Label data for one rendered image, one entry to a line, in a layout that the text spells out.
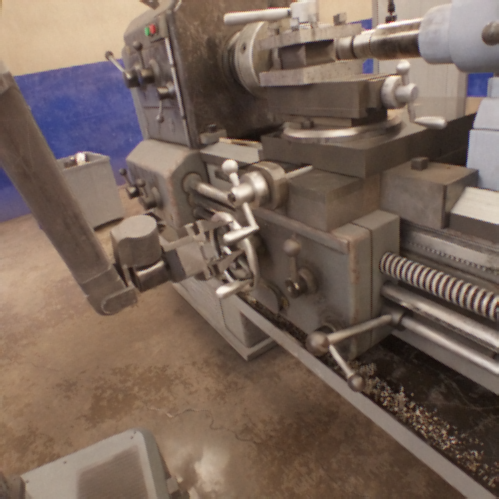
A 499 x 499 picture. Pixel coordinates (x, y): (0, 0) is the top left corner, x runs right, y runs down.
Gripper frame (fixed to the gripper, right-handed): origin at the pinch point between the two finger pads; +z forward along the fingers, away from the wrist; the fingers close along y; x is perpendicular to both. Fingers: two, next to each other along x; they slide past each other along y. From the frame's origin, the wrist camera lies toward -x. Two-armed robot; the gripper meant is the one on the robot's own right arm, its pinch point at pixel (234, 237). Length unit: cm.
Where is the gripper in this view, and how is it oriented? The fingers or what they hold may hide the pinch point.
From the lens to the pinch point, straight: 71.0
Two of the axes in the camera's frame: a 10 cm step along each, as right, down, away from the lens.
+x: -4.3, 0.8, 9.0
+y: -3.6, -9.3, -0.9
